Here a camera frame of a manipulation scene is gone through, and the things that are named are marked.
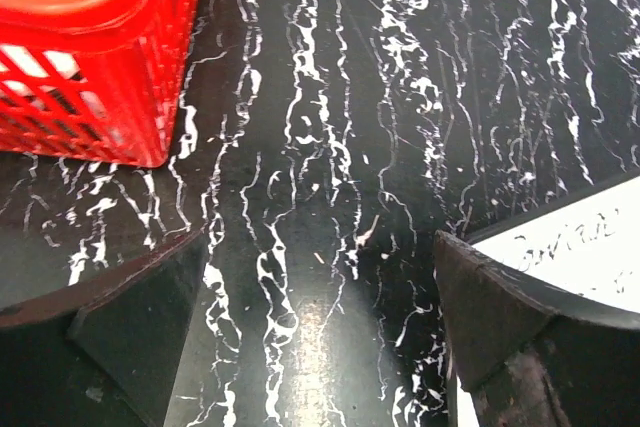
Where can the red plastic shopping basket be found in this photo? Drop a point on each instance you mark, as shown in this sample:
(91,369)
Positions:
(94,80)

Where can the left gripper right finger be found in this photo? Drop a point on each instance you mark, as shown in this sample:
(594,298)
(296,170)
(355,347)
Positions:
(530,353)

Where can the white rectangular whiteboard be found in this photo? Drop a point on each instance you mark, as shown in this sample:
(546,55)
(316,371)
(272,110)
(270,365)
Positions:
(589,247)

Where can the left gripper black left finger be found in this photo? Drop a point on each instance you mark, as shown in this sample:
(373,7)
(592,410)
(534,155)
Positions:
(103,352)

